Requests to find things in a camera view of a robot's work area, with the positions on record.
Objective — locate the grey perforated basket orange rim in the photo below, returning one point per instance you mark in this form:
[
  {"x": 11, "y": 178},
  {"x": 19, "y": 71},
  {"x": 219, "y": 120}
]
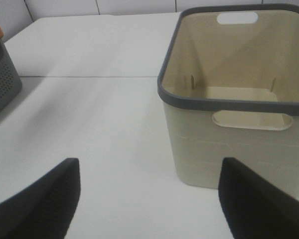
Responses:
[{"x": 10, "y": 82}]

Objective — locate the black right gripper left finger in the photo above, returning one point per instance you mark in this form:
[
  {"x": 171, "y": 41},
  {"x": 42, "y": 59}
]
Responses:
[{"x": 44, "y": 209}]

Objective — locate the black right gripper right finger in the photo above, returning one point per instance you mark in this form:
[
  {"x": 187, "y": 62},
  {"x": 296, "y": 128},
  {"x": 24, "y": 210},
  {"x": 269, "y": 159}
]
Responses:
[{"x": 253, "y": 207}]

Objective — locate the beige basket grey rim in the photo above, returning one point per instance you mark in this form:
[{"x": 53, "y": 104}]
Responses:
[{"x": 230, "y": 88}]

